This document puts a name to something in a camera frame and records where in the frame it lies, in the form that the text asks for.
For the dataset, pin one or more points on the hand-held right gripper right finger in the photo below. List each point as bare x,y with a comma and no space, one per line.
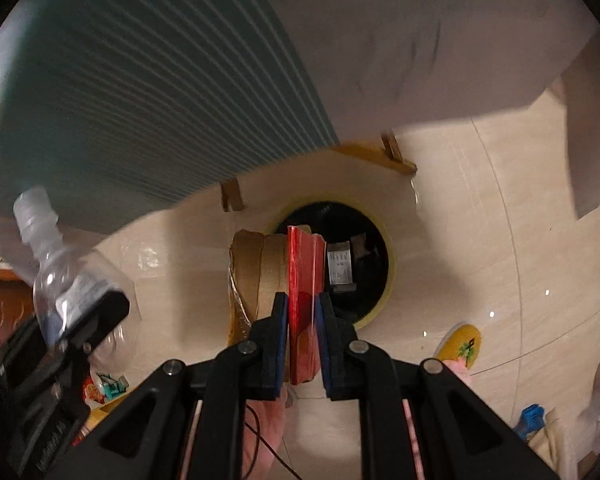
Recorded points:
325,345

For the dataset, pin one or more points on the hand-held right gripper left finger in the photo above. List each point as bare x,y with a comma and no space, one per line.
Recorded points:
280,340

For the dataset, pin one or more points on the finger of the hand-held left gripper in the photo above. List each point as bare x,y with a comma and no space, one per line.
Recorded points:
97,317

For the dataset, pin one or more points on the red carton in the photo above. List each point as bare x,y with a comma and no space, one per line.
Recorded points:
305,285

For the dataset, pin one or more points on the clear plastic bottle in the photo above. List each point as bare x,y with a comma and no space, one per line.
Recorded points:
55,260

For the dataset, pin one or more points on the yellow-brown packet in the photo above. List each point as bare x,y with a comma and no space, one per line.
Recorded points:
252,270

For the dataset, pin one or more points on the yellow-rimmed round trash bin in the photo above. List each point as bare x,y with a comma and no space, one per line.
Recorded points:
370,280

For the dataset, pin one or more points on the colourful printed package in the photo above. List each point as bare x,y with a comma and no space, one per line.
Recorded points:
105,385

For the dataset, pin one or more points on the white labelled wrapper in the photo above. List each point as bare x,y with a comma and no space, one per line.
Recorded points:
341,270

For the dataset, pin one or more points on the brown wooden cabinet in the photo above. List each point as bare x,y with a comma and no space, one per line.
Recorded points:
0,290

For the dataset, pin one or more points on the yellow knitted slipper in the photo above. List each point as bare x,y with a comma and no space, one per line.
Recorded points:
460,342

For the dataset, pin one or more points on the wooden table base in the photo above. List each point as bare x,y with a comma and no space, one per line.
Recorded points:
370,152

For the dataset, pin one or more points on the small blue object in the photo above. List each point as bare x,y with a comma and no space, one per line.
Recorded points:
530,417

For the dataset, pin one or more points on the green striped tablecloth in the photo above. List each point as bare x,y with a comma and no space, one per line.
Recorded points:
155,85

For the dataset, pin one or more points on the white cloth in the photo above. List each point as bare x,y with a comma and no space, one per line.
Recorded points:
430,35

